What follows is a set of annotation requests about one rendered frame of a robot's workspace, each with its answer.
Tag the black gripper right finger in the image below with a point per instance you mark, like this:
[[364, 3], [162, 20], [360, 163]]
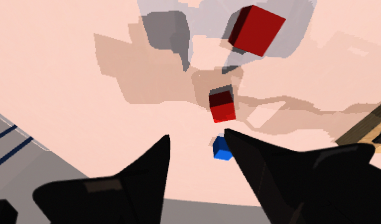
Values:
[[281, 179]]

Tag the dark red cube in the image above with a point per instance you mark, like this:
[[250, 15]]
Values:
[[222, 107], [255, 30]]

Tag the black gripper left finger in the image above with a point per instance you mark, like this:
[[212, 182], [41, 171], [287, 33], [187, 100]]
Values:
[[137, 191]]

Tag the dark blue cube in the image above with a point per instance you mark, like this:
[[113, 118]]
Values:
[[221, 150]]

